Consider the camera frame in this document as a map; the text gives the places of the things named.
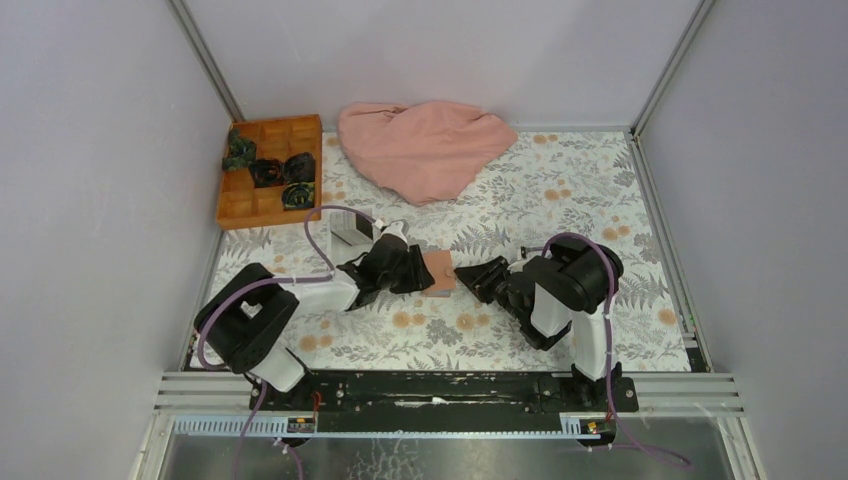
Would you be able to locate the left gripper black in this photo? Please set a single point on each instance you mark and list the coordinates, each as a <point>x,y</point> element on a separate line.
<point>418,276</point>

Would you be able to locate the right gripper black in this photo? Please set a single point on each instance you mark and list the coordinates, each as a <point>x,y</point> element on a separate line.
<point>481,277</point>

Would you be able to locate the brown leather card holder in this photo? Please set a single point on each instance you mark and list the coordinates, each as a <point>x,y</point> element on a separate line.
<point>440,266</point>

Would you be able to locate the white translucent card box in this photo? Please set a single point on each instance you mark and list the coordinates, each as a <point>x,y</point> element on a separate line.
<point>340,252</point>

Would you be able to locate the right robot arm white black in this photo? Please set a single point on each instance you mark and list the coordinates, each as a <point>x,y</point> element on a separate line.
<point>567,289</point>

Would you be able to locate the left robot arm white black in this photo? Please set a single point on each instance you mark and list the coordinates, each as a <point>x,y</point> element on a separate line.
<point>244,321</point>

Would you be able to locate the floral table mat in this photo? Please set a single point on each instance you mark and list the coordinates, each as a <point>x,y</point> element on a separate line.
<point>546,183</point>

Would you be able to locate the pink cloth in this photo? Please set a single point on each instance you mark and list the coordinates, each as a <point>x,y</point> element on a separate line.
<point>425,153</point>

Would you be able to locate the dark patterned rolled sock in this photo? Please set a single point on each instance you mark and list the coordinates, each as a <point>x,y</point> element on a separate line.
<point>298,196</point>

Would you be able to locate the black rolled sock right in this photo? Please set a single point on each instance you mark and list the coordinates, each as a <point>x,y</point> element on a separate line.
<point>300,168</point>

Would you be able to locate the black rolled sock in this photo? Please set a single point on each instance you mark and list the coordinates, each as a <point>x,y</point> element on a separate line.
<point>266,173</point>
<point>300,168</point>

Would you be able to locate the black rolled sock left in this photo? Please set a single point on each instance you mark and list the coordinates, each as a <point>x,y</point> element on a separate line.
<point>266,173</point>

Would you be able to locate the wooden compartment tray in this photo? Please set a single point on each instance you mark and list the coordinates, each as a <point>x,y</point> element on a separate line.
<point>240,204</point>

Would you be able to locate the green patterned rolled sock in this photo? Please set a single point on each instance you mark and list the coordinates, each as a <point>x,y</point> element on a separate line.
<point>241,152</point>

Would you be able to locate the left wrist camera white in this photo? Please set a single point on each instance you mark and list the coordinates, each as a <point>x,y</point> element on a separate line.
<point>395,229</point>

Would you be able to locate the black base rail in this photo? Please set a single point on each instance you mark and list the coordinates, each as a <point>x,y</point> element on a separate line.
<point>371,401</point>

